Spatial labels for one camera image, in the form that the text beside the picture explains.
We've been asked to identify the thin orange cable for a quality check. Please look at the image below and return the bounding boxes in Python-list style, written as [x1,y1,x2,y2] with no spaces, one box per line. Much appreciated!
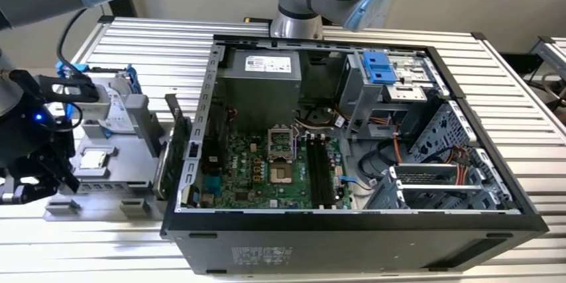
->
[391,130,405,166]

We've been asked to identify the silver CPU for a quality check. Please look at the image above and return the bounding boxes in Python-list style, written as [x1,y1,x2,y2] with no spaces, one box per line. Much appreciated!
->
[78,148,110,169]

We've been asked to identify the green motherboard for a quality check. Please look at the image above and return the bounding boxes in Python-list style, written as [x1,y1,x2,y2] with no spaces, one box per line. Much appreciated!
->
[196,127,355,211]

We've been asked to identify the black open PC case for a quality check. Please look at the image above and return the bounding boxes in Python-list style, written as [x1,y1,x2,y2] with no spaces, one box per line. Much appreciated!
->
[159,33,550,276]

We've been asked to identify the green RAM stick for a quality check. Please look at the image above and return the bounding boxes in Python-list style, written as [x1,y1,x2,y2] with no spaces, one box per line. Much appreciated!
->
[82,180,150,191]

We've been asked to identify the CPU socket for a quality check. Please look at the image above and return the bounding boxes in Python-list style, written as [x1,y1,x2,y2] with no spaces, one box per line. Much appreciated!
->
[269,162,297,185]

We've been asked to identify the grey parts rack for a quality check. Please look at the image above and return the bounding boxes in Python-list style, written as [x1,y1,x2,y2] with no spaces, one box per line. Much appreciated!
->
[43,94,195,223]

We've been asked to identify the grey power supply unit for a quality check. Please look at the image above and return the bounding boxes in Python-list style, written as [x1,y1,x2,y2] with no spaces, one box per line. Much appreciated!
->
[215,48,303,125]

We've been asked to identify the hard disk in blue carrier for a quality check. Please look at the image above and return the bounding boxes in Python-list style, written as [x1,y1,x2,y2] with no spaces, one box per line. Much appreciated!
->
[56,61,143,138]

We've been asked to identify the metal socket cover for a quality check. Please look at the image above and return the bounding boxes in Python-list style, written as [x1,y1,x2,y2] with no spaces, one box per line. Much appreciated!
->
[266,125,297,162]

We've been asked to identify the green graphics card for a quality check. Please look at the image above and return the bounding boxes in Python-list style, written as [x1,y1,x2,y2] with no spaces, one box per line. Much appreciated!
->
[154,93,195,201]

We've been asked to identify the black cable loop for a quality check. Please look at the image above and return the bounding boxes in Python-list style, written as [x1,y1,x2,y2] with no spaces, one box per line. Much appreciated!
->
[357,148,394,186]

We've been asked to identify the black upright post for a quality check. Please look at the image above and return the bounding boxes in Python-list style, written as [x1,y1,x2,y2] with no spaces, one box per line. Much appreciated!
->
[107,0,139,19]

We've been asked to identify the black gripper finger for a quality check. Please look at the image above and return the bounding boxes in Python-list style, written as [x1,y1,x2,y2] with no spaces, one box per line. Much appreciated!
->
[38,153,82,195]
[0,176,62,205]

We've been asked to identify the orange red wire bundle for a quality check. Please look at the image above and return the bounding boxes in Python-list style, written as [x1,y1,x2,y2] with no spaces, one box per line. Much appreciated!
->
[449,145,470,187]

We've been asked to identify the blue plastic bay latch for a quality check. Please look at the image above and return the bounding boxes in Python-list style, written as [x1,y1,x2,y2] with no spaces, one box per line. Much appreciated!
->
[361,50,395,85]

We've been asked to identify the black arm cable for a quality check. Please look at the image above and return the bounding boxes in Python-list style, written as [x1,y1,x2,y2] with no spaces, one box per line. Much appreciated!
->
[56,7,90,75]

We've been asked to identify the neighbouring slatted table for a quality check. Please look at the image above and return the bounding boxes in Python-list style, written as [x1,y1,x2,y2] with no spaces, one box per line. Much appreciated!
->
[529,35,566,111]

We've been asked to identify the yellow orange power wires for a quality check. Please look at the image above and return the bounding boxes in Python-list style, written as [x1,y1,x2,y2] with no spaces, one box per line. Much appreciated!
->
[295,103,355,131]

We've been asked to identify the white wrist camera, black bracket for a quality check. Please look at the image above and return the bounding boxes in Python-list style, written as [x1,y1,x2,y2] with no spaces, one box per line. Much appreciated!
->
[38,74,111,111]

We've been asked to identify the grey disk bay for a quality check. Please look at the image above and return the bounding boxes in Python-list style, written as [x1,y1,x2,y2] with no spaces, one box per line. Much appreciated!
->
[366,162,514,213]

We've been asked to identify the black RAM slot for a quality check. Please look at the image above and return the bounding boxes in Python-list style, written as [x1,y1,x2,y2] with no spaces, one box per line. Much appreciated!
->
[318,134,331,208]
[314,134,326,208]
[309,134,321,208]

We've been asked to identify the black case fan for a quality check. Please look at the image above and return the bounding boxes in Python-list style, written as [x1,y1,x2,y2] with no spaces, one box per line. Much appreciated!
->
[203,92,231,143]

